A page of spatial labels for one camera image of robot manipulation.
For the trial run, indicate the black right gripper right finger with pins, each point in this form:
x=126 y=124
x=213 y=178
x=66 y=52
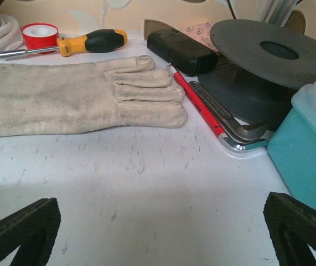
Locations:
x=292 y=228

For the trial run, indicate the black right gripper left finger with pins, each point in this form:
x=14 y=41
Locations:
x=31 y=230

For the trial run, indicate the teal clear lid toolbox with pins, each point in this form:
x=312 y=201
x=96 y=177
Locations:
x=293 y=146

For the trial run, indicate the beige work glove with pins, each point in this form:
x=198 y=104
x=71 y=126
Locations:
x=79 y=98

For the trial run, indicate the black metal hex key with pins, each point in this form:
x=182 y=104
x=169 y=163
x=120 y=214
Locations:
x=240 y=132

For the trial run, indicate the dark grey empty spool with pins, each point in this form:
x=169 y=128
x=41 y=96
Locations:
x=260 y=67

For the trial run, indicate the red white tape roll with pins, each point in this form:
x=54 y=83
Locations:
x=39 y=35

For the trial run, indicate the black rectangular case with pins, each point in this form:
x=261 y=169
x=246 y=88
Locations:
x=182 y=51

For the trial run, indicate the yellow black nut driver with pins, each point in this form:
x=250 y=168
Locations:
x=98 y=41

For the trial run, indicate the sandpaper sheet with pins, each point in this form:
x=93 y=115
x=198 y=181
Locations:
x=201 y=33

